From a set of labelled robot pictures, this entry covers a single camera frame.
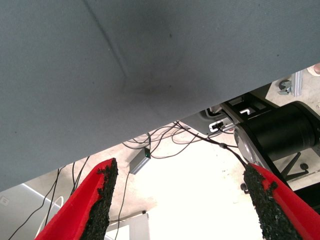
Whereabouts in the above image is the dark grey table cloth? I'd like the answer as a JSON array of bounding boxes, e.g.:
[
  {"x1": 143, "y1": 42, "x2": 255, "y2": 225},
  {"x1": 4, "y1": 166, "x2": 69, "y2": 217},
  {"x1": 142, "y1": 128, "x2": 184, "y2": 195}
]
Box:
[{"x1": 0, "y1": 0, "x2": 320, "y2": 193}]

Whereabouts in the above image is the tangled thin black cable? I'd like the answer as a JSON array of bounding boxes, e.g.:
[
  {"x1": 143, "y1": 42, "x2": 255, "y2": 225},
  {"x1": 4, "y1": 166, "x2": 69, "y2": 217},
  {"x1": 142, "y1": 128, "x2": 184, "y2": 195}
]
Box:
[{"x1": 121, "y1": 121, "x2": 202, "y2": 160}]

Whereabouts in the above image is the bare person hand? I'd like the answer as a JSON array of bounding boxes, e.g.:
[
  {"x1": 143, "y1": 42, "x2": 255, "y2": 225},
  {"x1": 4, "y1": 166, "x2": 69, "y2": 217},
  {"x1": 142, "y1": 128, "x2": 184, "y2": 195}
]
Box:
[{"x1": 306, "y1": 62, "x2": 320, "y2": 76}]

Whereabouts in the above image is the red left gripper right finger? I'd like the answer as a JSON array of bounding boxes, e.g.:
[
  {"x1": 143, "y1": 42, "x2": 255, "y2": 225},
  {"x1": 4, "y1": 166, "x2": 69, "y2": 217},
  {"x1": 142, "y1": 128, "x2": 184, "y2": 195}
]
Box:
[{"x1": 243, "y1": 162, "x2": 320, "y2": 240}]

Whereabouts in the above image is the metal bracket clamp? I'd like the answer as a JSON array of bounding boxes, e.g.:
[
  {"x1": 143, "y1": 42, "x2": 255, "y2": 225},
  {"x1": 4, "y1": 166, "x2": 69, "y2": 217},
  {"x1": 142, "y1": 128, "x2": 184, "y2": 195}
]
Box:
[{"x1": 278, "y1": 70, "x2": 304, "y2": 97}]

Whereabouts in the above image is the white cable loop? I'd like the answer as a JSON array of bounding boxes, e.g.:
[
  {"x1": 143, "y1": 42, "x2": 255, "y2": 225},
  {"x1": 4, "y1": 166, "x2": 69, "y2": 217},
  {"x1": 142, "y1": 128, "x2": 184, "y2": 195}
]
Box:
[{"x1": 34, "y1": 195, "x2": 67, "y2": 238}]

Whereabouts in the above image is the grey power adapter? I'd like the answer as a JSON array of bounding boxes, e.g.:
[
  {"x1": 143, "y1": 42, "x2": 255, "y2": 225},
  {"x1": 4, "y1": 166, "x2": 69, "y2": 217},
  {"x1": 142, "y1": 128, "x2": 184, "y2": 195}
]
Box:
[{"x1": 129, "y1": 147, "x2": 152, "y2": 175}]

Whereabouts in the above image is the thin grey floor cable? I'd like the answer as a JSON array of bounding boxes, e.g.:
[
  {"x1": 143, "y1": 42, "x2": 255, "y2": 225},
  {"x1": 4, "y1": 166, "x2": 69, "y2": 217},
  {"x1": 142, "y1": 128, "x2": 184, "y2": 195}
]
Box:
[{"x1": 114, "y1": 171, "x2": 131, "y2": 240}]

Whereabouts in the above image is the black office chair base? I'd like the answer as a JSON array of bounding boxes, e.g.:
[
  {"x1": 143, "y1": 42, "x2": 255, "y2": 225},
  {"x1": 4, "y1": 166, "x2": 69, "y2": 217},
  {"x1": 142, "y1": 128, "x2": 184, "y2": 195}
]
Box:
[{"x1": 279, "y1": 150, "x2": 312, "y2": 181}]

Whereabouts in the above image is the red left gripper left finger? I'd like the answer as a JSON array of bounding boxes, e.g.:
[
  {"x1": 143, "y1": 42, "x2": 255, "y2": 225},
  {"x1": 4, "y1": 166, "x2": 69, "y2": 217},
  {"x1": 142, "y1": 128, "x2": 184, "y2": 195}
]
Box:
[{"x1": 34, "y1": 157, "x2": 119, "y2": 240}]

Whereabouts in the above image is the thin black floor cable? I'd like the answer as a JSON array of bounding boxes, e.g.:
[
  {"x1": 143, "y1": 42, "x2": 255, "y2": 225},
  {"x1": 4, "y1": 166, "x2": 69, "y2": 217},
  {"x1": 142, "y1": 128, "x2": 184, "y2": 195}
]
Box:
[
  {"x1": 70, "y1": 155, "x2": 91, "y2": 196},
  {"x1": 7, "y1": 167, "x2": 63, "y2": 240}
]

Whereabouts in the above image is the grey metal bracket plate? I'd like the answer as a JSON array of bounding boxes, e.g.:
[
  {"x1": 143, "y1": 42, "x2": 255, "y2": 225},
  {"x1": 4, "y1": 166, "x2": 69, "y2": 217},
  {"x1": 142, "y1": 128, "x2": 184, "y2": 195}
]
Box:
[{"x1": 181, "y1": 109, "x2": 237, "y2": 136}]

